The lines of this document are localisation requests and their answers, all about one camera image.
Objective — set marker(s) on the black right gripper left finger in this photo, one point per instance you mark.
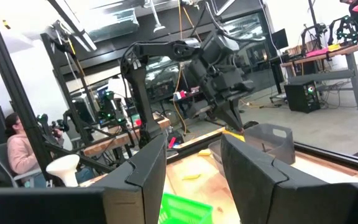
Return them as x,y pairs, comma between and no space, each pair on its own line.
73,205

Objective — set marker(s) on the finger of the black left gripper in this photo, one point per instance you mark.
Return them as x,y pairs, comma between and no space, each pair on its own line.
224,113
237,115

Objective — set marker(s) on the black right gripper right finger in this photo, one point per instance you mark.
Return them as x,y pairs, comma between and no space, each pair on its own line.
291,199

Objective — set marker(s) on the yellow pack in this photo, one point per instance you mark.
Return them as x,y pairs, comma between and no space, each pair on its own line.
236,136

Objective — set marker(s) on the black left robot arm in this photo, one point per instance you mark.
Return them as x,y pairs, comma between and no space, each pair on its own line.
141,93

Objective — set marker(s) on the white cone-shaped stand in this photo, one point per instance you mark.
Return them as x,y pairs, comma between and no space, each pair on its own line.
63,169

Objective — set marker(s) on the red white blue box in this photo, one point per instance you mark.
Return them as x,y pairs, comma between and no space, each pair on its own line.
181,94

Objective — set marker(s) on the black desk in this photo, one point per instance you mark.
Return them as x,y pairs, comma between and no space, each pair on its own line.
179,104

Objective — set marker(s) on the grey plastic bin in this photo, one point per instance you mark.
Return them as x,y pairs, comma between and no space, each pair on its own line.
275,146

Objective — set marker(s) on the small red tool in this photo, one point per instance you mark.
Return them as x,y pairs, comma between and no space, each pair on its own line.
172,142

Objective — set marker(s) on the black computer tower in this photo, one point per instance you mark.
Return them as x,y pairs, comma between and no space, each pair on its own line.
300,99

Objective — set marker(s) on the black monitor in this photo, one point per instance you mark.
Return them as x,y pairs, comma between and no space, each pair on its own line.
279,39

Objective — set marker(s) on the red mat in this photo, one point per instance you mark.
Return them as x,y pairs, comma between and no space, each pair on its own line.
317,52

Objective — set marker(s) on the green plastic basket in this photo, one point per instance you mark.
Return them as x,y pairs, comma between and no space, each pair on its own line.
182,211

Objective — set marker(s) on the wooden workbench grey legs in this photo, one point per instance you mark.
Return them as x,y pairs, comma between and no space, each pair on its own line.
350,49

